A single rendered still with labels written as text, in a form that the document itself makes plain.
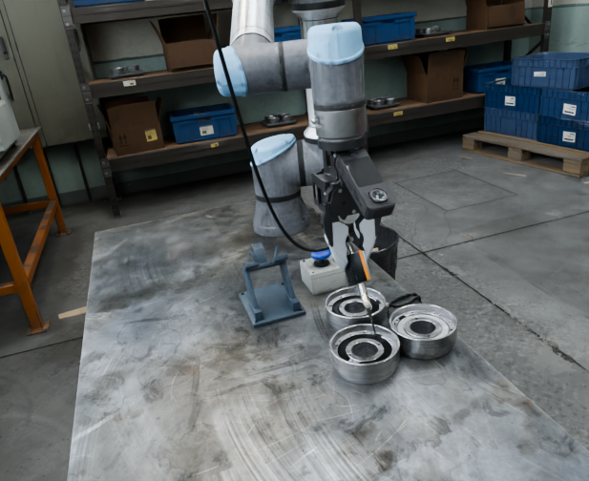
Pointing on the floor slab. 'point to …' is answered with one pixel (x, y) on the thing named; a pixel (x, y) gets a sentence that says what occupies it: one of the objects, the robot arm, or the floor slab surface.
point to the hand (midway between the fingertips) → (354, 262)
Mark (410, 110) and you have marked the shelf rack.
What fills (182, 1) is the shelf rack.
